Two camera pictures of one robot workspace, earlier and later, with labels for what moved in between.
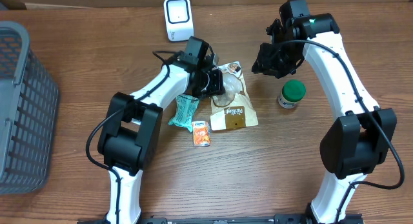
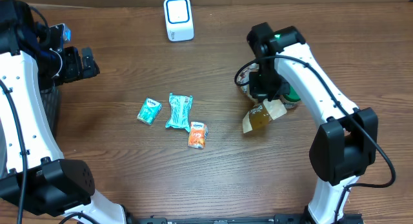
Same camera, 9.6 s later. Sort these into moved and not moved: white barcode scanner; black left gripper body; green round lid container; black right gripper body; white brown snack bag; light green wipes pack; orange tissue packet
Moved: black left gripper body; white brown snack bag; light green wipes pack; orange tissue packet; black right gripper body
Not moved: white barcode scanner; green round lid container
